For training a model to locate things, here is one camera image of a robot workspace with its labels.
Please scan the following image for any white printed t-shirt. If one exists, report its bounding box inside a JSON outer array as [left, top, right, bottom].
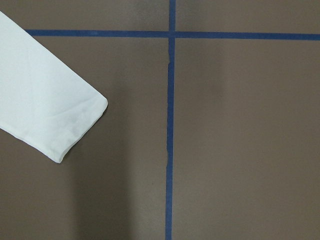
[[0, 13, 108, 163]]

